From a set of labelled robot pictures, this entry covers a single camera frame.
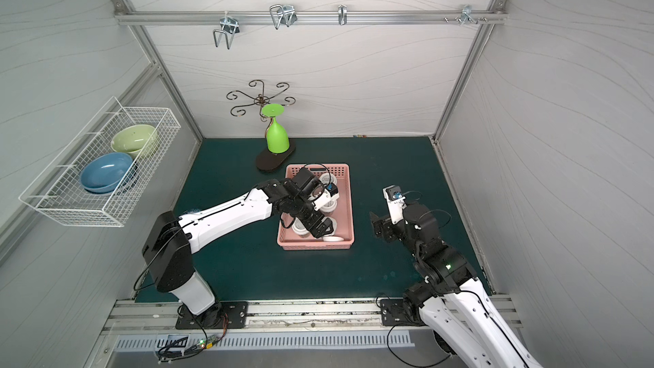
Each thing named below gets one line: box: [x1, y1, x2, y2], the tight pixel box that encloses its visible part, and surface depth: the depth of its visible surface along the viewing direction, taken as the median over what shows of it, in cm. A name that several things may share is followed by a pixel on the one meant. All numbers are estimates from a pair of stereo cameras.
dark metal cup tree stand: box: [225, 79, 296, 172], surface depth 92 cm
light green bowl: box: [110, 124, 160, 159], surface depth 74 cm
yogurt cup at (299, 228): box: [291, 217, 310, 238], surface depth 73 cm
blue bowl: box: [80, 152, 133, 194], surface depth 65 cm
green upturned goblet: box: [262, 103, 290, 155], surface depth 91 cm
